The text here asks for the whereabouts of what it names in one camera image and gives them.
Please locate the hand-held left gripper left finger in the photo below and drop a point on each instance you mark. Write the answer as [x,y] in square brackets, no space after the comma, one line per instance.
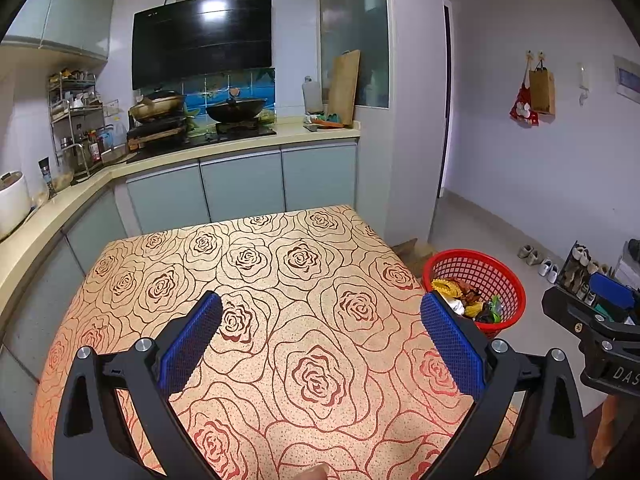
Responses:
[192,340]

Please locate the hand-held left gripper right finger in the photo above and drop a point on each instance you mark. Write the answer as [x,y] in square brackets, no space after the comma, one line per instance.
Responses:
[452,345]

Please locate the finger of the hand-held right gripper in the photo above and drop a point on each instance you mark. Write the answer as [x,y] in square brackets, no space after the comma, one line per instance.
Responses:
[610,291]
[565,305]

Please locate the brown and black garment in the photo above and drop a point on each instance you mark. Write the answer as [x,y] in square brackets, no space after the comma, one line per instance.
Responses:
[470,292]

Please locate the red plastic basket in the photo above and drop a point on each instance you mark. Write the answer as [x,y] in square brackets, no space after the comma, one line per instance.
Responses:
[480,265]

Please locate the person's right forearm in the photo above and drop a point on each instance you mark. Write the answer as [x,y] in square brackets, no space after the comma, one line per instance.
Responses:
[607,430]

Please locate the person's left hand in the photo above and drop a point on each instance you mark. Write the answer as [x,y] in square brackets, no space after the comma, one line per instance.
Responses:
[314,473]

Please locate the grey storage box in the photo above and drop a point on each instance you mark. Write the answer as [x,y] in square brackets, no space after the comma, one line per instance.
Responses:
[630,270]

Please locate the white shoe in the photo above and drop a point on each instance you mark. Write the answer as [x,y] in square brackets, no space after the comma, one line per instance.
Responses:
[553,273]
[545,267]

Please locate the black shoe rack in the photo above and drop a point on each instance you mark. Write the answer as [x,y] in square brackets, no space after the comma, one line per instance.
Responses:
[575,270]

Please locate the white crumpled tissue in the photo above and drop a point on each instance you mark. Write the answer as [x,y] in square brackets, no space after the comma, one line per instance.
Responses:
[454,305]

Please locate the beige shoe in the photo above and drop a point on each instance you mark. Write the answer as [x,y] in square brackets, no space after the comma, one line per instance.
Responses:
[536,257]
[525,252]

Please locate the green snack packet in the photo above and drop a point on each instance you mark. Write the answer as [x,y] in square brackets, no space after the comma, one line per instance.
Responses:
[495,307]

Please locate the yellow crinkled packet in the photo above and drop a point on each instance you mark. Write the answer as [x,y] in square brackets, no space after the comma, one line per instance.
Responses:
[446,288]

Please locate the cardboard box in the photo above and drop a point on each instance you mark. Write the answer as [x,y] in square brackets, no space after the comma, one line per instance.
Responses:
[415,246]

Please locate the rose-patterned tablecloth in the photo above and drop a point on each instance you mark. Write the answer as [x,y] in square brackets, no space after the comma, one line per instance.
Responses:
[300,285]

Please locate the kitchen counter with cabinets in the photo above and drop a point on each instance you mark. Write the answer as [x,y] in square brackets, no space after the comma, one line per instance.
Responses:
[240,185]

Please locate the red hanging bag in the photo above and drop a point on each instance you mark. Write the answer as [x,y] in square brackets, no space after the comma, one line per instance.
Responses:
[522,107]

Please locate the brown paper bag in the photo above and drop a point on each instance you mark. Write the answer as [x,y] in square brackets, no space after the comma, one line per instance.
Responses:
[542,92]

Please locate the black gas stove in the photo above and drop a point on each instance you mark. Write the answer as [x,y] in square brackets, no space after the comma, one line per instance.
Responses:
[160,132]

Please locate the metal faucet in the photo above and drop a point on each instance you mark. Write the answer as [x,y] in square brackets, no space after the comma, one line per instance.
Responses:
[82,152]

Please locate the dark standing packet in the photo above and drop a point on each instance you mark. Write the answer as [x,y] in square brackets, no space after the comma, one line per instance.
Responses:
[46,177]

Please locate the white rice cooker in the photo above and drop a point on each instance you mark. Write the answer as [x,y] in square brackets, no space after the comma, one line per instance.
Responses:
[12,205]

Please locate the black wok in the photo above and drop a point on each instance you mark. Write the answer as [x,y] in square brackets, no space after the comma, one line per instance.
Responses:
[235,110]

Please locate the lidded cooking pan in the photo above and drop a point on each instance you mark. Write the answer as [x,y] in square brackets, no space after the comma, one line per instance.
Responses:
[157,105]

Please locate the orange tray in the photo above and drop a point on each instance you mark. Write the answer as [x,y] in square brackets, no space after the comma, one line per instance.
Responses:
[327,122]

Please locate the metal spice rack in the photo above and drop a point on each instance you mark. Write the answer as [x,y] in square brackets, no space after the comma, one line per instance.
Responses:
[75,110]

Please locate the wooden cutting board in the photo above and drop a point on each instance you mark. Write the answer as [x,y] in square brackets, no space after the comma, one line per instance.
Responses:
[344,87]

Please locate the black range hood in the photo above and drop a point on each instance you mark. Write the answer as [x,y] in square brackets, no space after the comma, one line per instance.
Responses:
[200,40]

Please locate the frosted glass panel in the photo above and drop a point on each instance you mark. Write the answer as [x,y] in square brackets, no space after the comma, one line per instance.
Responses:
[352,35]

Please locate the upper kitchen cabinet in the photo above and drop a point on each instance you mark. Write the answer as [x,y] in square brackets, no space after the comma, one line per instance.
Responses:
[65,15]

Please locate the wall intercom phone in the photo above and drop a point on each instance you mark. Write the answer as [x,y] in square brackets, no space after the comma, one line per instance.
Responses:
[583,85]

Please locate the white wall panel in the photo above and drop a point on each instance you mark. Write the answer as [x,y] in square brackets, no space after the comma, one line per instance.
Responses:
[627,77]

